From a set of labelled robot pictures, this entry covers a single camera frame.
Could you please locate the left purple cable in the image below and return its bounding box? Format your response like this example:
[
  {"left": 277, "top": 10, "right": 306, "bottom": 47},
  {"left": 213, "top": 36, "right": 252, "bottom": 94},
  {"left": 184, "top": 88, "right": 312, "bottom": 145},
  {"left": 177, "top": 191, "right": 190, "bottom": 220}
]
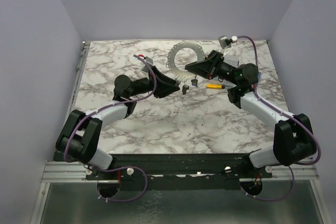
[{"left": 63, "top": 54, "right": 158, "bottom": 204}]

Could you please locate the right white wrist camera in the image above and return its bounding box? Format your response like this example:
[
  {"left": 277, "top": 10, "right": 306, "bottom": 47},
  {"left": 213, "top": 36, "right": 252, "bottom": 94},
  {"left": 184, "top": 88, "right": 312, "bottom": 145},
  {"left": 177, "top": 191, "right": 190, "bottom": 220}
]
[{"left": 218, "top": 36, "right": 238, "bottom": 55}]

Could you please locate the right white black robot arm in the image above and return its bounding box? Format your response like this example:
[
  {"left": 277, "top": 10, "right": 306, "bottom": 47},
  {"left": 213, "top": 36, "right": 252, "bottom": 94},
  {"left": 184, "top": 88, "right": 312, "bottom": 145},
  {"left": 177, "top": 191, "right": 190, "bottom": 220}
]
[{"left": 185, "top": 50, "right": 318, "bottom": 177}]

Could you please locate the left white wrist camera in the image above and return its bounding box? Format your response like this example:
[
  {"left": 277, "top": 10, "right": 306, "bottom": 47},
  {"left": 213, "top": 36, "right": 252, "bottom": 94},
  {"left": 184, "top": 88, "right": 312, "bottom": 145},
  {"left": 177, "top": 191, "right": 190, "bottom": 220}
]
[{"left": 141, "top": 57, "right": 153, "bottom": 73}]

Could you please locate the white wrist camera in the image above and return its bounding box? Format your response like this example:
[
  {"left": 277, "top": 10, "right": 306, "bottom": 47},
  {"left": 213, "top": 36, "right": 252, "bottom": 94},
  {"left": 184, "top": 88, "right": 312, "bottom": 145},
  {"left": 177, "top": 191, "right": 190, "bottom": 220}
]
[
  {"left": 218, "top": 36, "right": 238, "bottom": 55},
  {"left": 141, "top": 57, "right": 153, "bottom": 73}
]

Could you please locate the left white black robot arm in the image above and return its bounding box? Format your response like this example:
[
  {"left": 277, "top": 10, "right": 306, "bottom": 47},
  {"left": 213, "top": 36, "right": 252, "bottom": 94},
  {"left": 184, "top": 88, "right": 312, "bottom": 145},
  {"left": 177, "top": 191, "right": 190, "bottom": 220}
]
[{"left": 56, "top": 66, "right": 180, "bottom": 179}]

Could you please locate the purple cable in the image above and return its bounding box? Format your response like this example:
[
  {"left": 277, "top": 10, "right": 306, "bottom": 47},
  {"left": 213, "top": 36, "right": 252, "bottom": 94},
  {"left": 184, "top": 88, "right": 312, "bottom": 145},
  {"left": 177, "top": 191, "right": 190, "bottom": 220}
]
[
  {"left": 63, "top": 54, "right": 158, "bottom": 204},
  {"left": 233, "top": 35, "right": 322, "bottom": 202}
]

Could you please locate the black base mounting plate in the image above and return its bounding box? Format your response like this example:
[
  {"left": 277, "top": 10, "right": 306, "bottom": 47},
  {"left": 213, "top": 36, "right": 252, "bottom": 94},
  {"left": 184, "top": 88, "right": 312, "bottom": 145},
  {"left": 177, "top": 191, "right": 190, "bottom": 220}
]
[{"left": 86, "top": 153, "right": 272, "bottom": 191}]

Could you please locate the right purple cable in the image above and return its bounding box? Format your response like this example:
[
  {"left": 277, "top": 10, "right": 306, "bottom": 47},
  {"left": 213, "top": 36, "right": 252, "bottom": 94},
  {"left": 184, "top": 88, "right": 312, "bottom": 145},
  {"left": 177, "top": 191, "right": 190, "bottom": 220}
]
[{"left": 233, "top": 35, "right": 322, "bottom": 202}]

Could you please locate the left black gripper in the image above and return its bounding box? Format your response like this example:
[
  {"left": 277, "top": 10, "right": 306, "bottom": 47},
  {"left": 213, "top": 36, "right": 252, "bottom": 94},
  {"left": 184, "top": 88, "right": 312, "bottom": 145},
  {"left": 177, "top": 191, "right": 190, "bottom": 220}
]
[{"left": 129, "top": 66, "right": 180, "bottom": 98}]

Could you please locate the clear plastic screw box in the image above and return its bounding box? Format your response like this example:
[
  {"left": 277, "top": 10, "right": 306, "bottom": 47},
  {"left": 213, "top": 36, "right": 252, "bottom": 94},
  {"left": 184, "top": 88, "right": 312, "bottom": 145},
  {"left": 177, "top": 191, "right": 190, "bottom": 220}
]
[{"left": 224, "top": 55, "right": 239, "bottom": 68}]

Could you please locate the yellow handled screwdriver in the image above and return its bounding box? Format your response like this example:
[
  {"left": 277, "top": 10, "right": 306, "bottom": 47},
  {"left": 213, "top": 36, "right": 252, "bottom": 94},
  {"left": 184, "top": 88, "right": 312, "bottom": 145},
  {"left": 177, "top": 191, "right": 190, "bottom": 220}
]
[{"left": 206, "top": 84, "right": 225, "bottom": 89}]

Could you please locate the perforated metal ring disc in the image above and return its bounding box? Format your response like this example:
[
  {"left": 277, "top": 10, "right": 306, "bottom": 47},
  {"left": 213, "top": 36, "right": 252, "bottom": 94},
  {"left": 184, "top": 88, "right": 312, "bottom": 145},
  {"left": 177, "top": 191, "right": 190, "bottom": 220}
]
[{"left": 166, "top": 41, "right": 205, "bottom": 80}]

